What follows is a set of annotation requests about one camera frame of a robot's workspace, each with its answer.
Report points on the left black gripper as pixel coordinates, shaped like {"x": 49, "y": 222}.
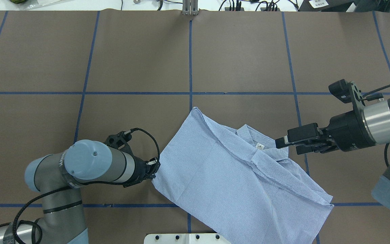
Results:
{"x": 141, "y": 170}

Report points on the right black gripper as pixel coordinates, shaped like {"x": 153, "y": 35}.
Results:
{"x": 346, "y": 130}

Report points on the light blue striped shirt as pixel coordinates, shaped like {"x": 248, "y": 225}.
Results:
{"x": 240, "y": 185}

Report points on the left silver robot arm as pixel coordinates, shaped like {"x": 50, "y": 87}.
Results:
{"x": 57, "y": 215}

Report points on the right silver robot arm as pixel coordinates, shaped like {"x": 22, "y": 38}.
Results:
{"x": 365, "y": 126}

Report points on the black machine with label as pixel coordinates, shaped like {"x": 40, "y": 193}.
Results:
{"x": 344, "y": 5}

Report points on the clear plastic bag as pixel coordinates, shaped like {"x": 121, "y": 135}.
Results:
{"x": 34, "y": 4}

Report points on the green cloth bundle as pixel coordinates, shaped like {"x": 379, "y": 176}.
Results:
{"x": 18, "y": 1}

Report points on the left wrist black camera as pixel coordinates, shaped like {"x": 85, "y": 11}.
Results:
{"x": 117, "y": 139}

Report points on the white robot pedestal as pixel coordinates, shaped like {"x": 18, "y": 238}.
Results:
{"x": 185, "y": 238}

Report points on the aluminium frame post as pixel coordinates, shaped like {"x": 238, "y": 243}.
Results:
{"x": 190, "y": 7}

